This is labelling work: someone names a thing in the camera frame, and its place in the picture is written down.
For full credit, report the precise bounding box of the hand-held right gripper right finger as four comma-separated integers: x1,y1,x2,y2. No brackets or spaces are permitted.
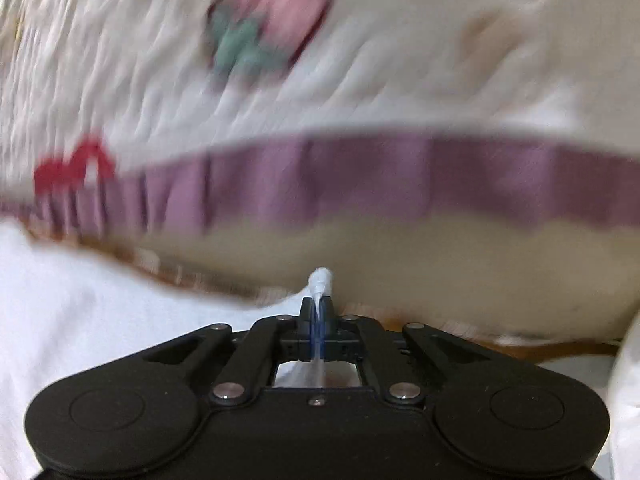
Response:
319,297,496,406

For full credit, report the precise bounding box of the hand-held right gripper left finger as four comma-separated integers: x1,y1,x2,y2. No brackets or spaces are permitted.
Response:
141,299,317,406

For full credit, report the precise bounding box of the white printed shirt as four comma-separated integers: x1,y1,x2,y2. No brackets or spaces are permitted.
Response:
0,222,640,480

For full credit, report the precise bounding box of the red bear print quilt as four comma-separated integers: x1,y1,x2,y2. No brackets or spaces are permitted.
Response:
0,0,640,256

